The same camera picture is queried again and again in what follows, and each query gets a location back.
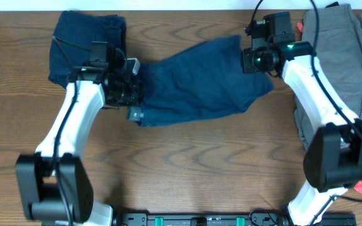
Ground dark blue shorts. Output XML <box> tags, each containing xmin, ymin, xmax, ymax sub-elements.
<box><xmin>127</xmin><ymin>35</ymin><xmax>274</xmax><ymax>127</ymax></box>

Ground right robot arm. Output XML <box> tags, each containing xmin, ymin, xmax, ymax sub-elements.
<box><xmin>241</xmin><ymin>12</ymin><xmax>362</xmax><ymax>225</ymax></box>

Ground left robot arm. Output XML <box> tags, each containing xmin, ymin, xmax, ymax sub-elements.
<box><xmin>15</xmin><ymin>37</ymin><xmax>142</xmax><ymax>225</ymax></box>

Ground folded dark navy shorts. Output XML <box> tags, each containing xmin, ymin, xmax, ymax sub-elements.
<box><xmin>48</xmin><ymin>11</ymin><xmax>126</xmax><ymax>88</ymax></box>

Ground grey shorts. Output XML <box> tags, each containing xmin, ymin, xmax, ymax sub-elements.
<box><xmin>293</xmin><ymin>3</ymin><xmax>362</xmax><ymax>151</ymax></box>

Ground right black cable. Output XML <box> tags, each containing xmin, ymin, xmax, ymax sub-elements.
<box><xmin>245</xmin><ymin>0</ymin><xmax>362</xmax><ymax>226</ymax></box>

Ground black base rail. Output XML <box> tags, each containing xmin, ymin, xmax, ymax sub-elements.
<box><xmin>111</xmin><ymin>208</ymin><xmax>357</xmax><ymax>226</ymax></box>

